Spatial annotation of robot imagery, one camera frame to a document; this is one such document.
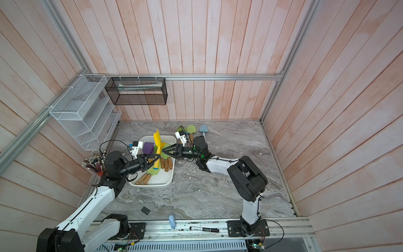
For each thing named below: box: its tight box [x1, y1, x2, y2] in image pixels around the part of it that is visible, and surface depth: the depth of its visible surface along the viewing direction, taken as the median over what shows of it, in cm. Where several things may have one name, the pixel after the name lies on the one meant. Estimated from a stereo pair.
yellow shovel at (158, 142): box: [153, 129, 162, 170], surface depth 77 cm
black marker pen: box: [188, 226, 220, 233], surface depth 75 cm
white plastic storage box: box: [128, 135, 177, 188], surface depth 90 cm
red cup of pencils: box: [81, 150, 108, 178], surface depth 81 cm
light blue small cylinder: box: [168, 214, 176, 229], surface depth 76 cm
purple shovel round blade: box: [134, 173, 152, 185], surface depth 90 cm
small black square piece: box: [140, 206, 151, 216], surface depth 81 cm
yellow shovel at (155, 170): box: [146, 159, 161, 176], surface depth 73 cm
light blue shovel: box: [198, 124, 209, 142], surface depth 116 cm
